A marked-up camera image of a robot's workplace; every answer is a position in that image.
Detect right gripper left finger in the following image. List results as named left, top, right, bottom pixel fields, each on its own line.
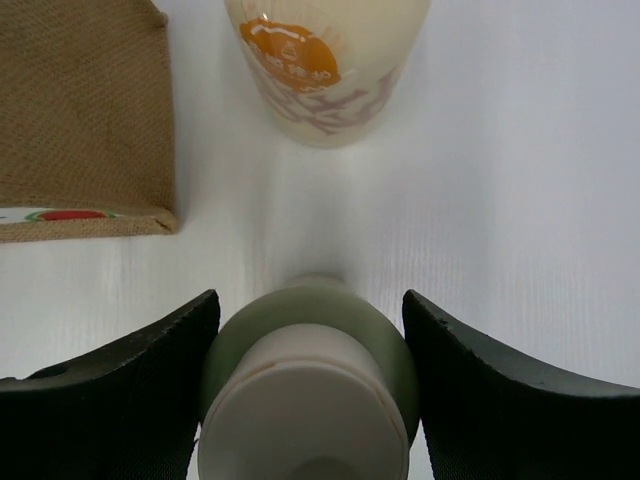
left=1, top=290, right=220, bottom=479

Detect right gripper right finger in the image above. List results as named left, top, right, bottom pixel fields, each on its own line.
left=402, top=290, right=639, bottom=479

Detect cream pump lotion bottle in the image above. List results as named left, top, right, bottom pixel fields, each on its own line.
left=225, top=0, right=431, bottom=148

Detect burlap watermelon canvas bag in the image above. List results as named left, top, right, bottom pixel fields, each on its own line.
left=1, top=1, right=179, bottom=243

